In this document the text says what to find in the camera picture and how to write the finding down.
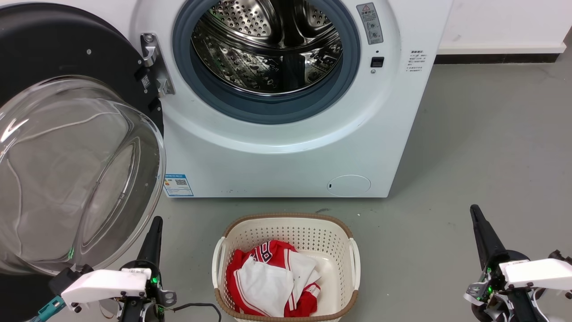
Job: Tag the silver metal door hinge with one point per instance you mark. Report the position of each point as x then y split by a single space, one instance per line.
149 49

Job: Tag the white front-load washing machine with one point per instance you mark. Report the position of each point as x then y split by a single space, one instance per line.
268 174

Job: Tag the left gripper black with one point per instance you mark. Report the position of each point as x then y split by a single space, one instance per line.
154 295

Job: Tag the stainless steel washer drum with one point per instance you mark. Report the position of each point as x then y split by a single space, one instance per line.
232 58

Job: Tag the cream plastic laundry basket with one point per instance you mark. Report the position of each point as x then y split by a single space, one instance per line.
330 250

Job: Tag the black round washer door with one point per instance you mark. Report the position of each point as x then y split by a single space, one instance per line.
44 44

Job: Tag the grey warning sticker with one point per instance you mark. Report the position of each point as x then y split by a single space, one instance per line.
370 22

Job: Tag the white right wrist housing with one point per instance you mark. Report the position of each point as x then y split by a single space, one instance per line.
536 272

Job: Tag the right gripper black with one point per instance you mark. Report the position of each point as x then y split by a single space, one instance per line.
491 308

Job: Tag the blue energy label sticker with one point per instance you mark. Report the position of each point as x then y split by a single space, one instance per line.
178 185

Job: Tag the white wrist housing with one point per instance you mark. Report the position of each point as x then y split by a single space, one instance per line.
105 286
536 272

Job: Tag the white left wrist housing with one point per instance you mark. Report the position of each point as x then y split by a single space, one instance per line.
105 286

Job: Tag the red and white jersey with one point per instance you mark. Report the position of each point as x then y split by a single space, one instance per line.
263 286

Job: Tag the small printed text label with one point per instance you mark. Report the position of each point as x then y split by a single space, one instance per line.
415 60

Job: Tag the black door lock slot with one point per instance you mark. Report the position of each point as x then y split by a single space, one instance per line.
377 62

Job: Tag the round white filter cover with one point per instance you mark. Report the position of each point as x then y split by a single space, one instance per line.
349 186

